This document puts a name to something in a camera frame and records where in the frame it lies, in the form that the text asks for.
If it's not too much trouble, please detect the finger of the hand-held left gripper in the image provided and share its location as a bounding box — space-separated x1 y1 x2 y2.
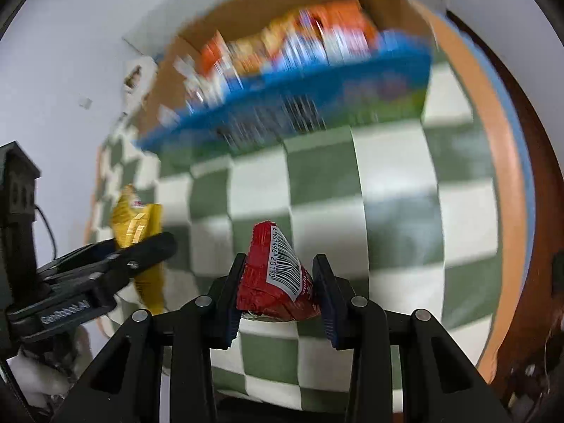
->
37 240 117 280
90 231 178 307

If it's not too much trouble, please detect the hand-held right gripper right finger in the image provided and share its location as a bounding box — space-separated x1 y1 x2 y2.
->
312 253 507 423

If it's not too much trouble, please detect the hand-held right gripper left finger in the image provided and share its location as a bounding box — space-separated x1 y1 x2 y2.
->
53 253 247 423

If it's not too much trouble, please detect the yellow snack packet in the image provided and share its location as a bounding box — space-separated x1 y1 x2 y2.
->
110 185 167 313

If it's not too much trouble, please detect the red snack packet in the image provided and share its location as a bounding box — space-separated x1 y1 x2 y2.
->
235 220 322 322

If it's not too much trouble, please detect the blue green cardboard box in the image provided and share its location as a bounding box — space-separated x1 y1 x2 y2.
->
121 0 450 159

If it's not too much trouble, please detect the pile of snacks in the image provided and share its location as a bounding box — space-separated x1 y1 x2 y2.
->
159 0 397 128

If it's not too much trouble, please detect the green white checkered tablecloth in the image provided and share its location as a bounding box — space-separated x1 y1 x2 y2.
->
90 59 505 410

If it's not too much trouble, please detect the dark wooden furniture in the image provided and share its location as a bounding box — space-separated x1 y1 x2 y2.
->
445 9 564 423

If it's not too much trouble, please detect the thin black cable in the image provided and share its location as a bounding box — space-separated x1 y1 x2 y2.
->
33 205 59 262

